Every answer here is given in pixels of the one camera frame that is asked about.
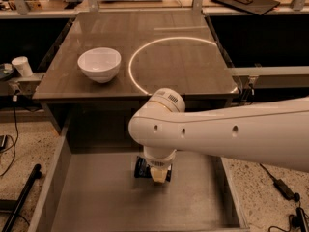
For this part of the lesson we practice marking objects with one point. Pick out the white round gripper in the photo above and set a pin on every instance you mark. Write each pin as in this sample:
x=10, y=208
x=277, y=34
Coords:
x=158, y=163

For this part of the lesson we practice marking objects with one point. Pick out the dark blue snack bar wrapper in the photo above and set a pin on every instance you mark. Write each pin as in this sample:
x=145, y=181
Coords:
x=143, y=170

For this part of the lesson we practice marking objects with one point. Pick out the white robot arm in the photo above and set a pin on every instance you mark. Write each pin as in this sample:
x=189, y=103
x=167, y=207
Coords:
x=274, y=133

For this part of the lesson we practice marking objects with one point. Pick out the open grey top drawer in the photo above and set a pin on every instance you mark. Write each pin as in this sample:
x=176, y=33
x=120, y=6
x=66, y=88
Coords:
x=91, y=186

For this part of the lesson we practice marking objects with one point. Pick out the black pole on floor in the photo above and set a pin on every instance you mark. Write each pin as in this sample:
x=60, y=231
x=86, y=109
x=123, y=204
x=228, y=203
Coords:
x=17, y=204

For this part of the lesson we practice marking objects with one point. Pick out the white ceramic bowl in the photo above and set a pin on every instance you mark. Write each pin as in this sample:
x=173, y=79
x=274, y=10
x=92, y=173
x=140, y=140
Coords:
x=100, y=64

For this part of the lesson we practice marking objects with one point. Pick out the black plug bottom right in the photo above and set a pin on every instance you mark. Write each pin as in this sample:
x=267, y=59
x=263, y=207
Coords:
x=297, y=222

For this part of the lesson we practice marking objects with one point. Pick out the white paper cup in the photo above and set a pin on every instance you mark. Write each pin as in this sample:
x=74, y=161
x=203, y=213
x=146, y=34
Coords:
x=22, y=65

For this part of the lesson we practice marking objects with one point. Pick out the black laptop on shelf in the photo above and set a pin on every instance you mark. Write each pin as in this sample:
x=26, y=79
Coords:
x=254, y=7

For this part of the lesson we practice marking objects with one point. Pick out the black power adapter with cable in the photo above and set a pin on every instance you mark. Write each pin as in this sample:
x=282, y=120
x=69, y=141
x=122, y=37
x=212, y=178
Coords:
x=280, y=185

